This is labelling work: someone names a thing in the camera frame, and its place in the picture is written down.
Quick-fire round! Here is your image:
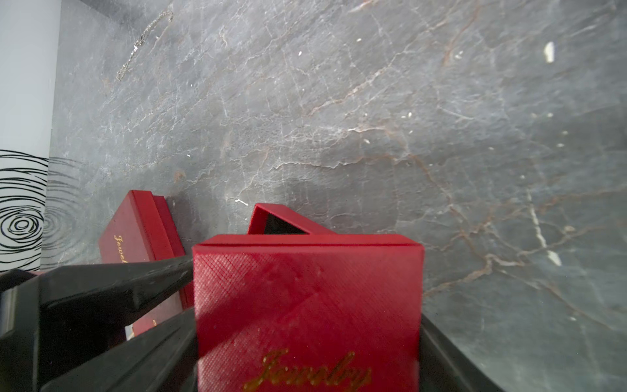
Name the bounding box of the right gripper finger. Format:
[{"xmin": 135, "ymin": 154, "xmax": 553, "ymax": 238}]
[{"xmin": 419, "ymin": 315, "xmax": 504, "ymax": 392}]

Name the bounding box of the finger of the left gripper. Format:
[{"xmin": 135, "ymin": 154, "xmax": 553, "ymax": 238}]
[
  {"xmin": 39, "ymin": 256, "xmax": 193, "ymax": 319},
  {"xmin": 42, "ymin": 308, "xmax": 198, "ymax": 391}
]

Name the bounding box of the red jewelry box base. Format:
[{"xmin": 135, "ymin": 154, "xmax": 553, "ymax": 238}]
[{"xmin": 248, "ymin": 204, "xmax": 334, "ymax": 235}]

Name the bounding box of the silver chain necklace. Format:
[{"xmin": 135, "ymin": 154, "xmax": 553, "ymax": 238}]
[{"xmin": 114, "ymin": 9, "xmax": 175, "ymax": 82}]

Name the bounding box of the middle red jewelry box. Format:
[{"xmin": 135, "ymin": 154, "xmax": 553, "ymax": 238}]
[{"xmin": 125, "ymin": 284, "xmax": 194, "ymax": 341}]

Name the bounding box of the red jewelry box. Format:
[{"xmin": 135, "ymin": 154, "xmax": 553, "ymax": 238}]
[
  {"xmin": 98, "ymin": 190, "xmax": 185, "ymax": 264},
  {"xmin": 125, "ymin": 284, "xmax": 194, "ymax": 341}
]

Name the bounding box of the left red jewelry box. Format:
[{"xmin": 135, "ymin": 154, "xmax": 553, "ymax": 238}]
[{"xmin": 98, "ymin": 190, "xmax": 185, "ymax": 264}]

